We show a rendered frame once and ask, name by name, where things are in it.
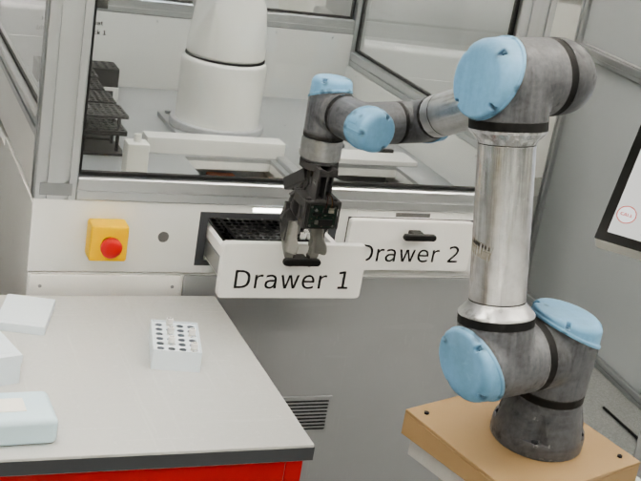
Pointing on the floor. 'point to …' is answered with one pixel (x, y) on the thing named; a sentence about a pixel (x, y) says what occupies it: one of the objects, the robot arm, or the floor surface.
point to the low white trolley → (151, 399)
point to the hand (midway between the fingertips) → (299, 258)
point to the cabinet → (313, 353)
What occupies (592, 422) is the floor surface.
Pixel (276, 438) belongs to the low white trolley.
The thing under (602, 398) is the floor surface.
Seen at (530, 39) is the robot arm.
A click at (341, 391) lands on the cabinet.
